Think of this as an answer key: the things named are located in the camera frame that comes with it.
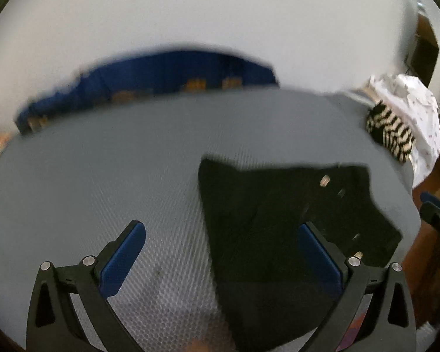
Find black white striped knit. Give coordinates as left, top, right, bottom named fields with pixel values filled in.
left=365, top=101, right=416, bottom=164

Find wall mounted dark shelf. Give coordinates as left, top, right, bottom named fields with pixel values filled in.
left=405, top=0, right=440, bottom=87

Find grey textured mattress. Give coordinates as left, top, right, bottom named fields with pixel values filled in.
left=0, top=88, right=420, bottom=351

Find black pants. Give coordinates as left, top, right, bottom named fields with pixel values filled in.
left=199, top=158, right=402, bottom=351

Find brown wooden bed frame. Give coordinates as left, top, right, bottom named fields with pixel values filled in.
left=400, top=146, right=440, bottom=338

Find blue patterned pillow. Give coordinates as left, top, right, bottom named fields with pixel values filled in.
left=15, top=48, right=279, bottom=134

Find white dotted cloth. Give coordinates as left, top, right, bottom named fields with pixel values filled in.
left=368, top=74, right=440, bottom=187

